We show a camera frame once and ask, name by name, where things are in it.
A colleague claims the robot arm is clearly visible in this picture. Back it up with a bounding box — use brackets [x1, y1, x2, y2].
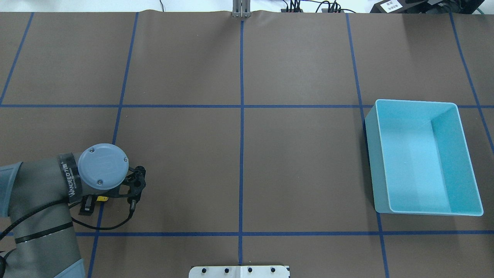
[1, 144, 129, 278]

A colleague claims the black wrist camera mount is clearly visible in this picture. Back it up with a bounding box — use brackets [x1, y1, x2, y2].
[107, 166, 146, 204]

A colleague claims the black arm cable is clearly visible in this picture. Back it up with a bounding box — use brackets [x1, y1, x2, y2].
[0, 199, 137, 240]

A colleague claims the aluminium frame post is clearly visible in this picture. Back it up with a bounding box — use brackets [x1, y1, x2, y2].
[232, 0, 252, 18]

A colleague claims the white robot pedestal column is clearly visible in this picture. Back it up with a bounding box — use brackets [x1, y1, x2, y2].
[188, 265, 291, 278]

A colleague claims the light blue plastic bin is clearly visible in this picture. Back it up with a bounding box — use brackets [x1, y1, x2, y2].
[365, 99, 484, 217]

